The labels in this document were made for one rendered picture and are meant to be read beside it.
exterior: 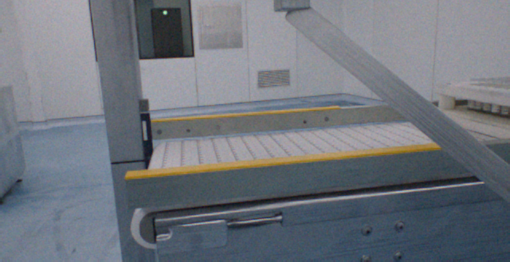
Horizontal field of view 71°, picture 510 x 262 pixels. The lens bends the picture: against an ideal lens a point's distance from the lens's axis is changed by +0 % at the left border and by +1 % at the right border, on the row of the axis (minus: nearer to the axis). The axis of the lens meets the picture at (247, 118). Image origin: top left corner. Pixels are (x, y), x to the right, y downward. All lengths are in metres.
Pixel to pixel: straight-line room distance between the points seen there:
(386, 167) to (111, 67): 0.45
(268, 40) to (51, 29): 3.10
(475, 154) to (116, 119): 0.51
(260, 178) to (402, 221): 0.18
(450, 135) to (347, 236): 0.16
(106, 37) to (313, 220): 0.43
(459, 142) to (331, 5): 6.03
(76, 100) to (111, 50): 4.89
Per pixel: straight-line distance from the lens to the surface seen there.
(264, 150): 0.54
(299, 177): 0.38
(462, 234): 0.51
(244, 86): 5.70
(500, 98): 0.65
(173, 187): 0.36
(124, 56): 0.63
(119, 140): 0.65
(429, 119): 0.35
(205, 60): 5.52
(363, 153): 0.40
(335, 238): 0.42
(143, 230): 0.39
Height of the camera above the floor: 0.97
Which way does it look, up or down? 11 degrees down
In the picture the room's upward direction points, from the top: 2 degrees counter-clockwise
